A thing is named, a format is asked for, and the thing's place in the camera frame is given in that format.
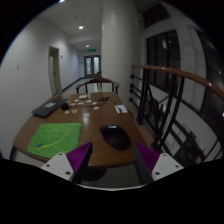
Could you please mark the white card on table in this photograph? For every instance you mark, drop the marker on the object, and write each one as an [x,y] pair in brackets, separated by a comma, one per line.
[83,96]

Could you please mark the small black box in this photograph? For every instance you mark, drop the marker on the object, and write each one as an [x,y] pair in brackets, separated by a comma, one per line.
[65,106]

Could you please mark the dark closed laptop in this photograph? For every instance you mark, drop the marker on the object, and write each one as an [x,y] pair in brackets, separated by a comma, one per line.
[48,107]

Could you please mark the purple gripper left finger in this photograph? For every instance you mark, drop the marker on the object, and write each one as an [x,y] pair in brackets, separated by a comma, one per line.
[70,166]

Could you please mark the wooden stair handrail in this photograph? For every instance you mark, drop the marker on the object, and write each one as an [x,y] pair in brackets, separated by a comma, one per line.
[200,80]

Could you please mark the white paper note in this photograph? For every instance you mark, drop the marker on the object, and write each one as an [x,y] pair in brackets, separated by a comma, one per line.
[121,109]

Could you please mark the side door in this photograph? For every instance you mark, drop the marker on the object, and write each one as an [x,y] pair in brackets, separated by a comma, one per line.
[54,71]

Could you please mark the glass double door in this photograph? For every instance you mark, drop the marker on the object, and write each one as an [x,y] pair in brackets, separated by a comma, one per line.
[92,65]

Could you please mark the green exit sign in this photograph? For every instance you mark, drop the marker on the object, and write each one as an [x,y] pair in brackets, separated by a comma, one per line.
[91,50]

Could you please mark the black computer mouse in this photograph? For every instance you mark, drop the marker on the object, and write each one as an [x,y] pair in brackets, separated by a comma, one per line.
[116,137]

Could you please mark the green mouse pad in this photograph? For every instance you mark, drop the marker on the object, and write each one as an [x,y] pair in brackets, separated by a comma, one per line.
[52,138]

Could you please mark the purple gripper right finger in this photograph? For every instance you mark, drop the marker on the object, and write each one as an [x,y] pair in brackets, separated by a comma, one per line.
[153,166]

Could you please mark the wooden chair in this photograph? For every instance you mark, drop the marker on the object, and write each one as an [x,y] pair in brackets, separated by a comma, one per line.
[99,80]

